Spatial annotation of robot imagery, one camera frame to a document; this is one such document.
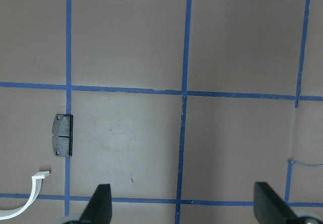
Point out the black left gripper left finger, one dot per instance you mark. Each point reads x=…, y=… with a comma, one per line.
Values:
x=99, y=208

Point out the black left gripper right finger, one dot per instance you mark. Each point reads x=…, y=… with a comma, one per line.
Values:
x=268, y=207

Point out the dark grey brake pad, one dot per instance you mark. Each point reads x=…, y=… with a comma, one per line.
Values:
x=62, y=135

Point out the white curved plastic clip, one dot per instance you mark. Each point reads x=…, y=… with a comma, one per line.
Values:
x=36, y=184

